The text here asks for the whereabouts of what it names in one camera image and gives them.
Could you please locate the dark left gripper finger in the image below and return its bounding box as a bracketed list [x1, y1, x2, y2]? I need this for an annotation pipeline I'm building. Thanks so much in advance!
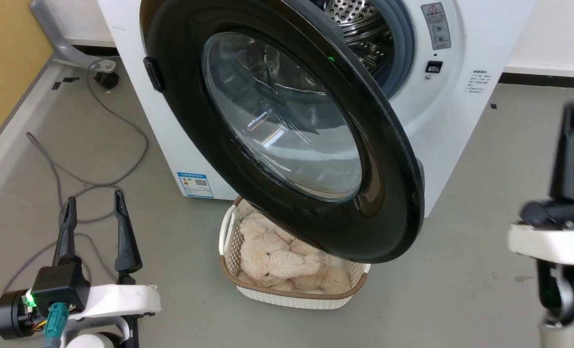
[114, 189, 144, 285]
[52, 196, 81, 267]

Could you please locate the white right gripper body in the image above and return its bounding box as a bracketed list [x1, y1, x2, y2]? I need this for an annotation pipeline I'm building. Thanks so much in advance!
[508, 199, 574, 326]

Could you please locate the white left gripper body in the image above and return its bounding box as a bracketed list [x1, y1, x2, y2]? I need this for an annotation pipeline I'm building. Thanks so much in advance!
[81, 284, 162, 348]

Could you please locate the white woven laundry basket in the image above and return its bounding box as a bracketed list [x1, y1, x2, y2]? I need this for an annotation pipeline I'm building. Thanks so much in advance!
[219, 195, 371, 310]

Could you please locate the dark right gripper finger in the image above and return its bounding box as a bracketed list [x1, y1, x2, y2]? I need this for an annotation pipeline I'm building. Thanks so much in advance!
[550, 101, 574, 202]

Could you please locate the steel washer drum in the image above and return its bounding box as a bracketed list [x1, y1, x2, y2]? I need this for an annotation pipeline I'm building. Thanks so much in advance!
[322, 0, 395, 76]

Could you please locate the yellow wooden panel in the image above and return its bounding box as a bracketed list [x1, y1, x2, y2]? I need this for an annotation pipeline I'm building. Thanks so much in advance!
[0, 0, 55, 160]

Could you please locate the grey floor cable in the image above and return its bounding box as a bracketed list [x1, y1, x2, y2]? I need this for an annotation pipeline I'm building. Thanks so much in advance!
[0, 60, 150, 296]

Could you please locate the grey metal stand leg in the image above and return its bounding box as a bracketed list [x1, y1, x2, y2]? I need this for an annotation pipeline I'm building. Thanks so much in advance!
[29, 0, 116, 73]

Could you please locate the grey warning sticker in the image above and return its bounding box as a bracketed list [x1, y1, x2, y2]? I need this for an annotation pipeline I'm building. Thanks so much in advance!
[421, 2, 452, 51]

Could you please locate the grey rubber door gasket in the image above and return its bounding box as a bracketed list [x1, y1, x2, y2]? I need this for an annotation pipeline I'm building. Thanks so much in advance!
[364, 0, 416, 100]

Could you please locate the black round washer door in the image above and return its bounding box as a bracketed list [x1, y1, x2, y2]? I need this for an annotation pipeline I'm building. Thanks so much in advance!
[141, 0, 426, 264]

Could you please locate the black white motor cylinder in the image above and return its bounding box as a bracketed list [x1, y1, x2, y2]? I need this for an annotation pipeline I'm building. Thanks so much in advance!
[0, 289, 37, 341]

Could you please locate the teal cable connector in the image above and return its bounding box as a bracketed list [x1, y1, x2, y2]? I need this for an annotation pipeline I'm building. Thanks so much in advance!
[42, 302, 70, 348]

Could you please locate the blue energy label sticker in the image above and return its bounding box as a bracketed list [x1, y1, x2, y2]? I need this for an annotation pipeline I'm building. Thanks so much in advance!
[177, 171, 215, 199]

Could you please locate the black caster wheel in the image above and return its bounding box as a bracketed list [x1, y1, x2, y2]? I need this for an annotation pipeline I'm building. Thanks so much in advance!
[94, 71, 120, 90]

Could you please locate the small printed text label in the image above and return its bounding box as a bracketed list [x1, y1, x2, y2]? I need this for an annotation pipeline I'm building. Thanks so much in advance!
[465, 70, 488, 95]

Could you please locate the white front-load washing machine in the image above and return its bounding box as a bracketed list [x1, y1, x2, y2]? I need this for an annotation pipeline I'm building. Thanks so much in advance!
[97, 0, 537, 218]

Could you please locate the beige plush toy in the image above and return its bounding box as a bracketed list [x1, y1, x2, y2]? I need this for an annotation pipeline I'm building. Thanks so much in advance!
[238, 212, 353, 295]

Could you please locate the black floor tape strip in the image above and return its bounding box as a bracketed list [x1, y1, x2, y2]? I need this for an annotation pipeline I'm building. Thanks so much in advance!
[51, 76, 80, 91]

